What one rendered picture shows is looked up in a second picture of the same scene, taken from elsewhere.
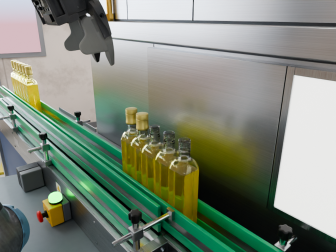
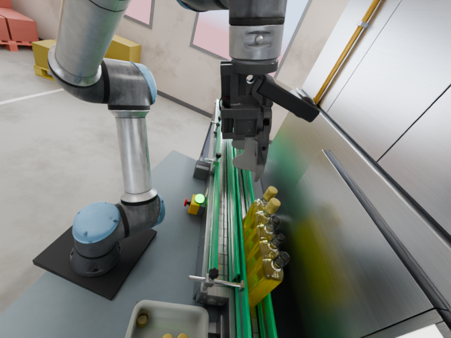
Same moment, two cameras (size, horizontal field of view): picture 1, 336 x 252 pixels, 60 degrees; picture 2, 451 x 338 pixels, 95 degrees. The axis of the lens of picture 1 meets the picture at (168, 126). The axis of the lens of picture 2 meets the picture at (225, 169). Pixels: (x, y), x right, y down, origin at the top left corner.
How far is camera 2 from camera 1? 0.26 m
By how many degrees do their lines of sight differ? 27
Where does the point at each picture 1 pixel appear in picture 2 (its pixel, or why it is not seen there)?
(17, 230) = (154, 218)
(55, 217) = (192, 209)
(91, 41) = (245, 159)
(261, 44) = (424, 255)
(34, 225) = (181, 203)
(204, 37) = (372, 188)
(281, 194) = not seen: outside the picture
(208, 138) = (312, 259)
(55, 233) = (186, 218)
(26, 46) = not seen: hidden behind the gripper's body
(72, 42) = (239, 143)
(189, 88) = (327, 211)
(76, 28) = not seen: hidden behind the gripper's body
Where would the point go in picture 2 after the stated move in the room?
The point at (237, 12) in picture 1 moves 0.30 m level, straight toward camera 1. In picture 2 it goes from (428, 198) to (391, 277)
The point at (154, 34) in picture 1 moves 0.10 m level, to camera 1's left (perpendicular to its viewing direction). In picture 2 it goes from (334, 144) to (307, 128)
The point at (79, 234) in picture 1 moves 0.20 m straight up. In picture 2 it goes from (196, 230) to (209, 202)
